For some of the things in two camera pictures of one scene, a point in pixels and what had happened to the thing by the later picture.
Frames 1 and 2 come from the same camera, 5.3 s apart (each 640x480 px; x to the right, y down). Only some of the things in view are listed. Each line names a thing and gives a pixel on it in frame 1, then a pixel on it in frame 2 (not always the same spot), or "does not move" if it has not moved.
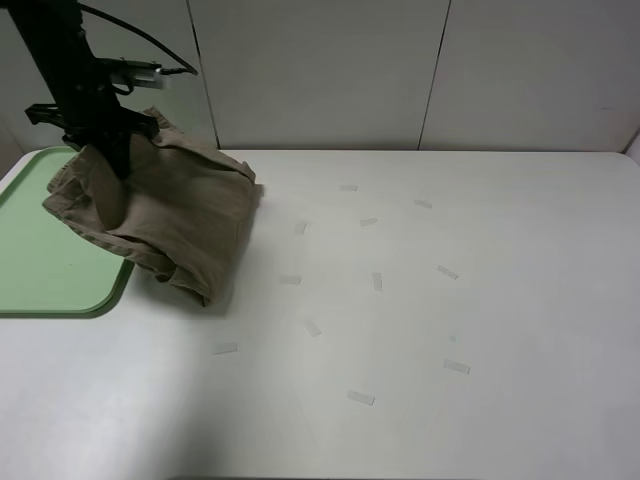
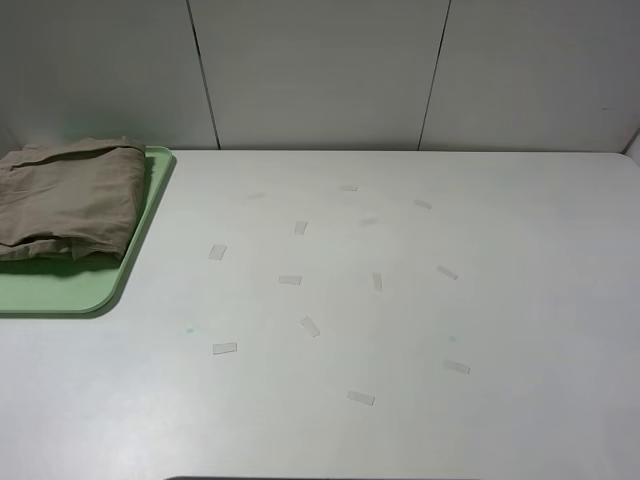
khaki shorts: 188,210 → 74,199
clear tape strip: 447,272 does not move
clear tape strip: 455,365 does not move
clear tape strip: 296,280 does not move
